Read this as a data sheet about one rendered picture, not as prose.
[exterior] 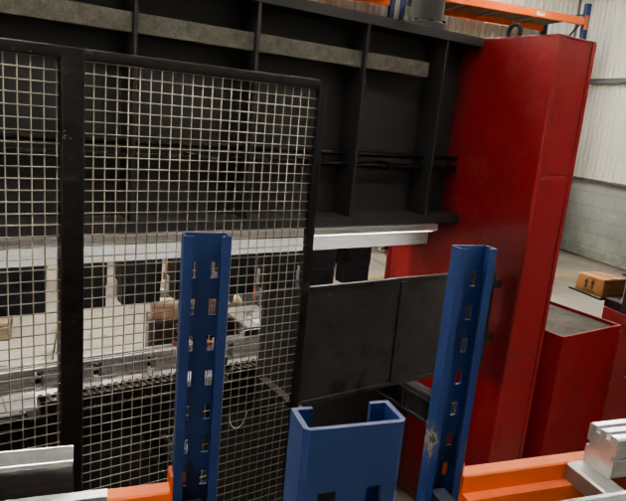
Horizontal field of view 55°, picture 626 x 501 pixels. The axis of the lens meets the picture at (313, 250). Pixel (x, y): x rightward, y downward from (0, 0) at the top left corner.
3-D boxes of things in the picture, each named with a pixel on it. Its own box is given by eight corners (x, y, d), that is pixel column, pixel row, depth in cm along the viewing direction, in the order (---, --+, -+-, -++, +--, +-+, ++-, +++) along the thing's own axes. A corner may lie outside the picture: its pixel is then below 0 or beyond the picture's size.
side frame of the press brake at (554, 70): (394, 447, 365) (446, 50, 315) (508, 532, 296) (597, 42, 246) (362, 456, 351) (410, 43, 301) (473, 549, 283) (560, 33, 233)
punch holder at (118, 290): (153, 294, 234) (154, 253, 231) (161, 301, 227) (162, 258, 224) (114, 298, 226) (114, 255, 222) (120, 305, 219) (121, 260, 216)
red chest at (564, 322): (511, 450, 373) (539, 296, 351) (585, 496, 332) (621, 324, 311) (454, 471, 345) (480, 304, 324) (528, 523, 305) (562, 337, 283)
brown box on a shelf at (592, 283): (604, 287, 395) (608, 268, 392) (637, 299, 371) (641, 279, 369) (568, 287, 385) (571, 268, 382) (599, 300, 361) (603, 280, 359)
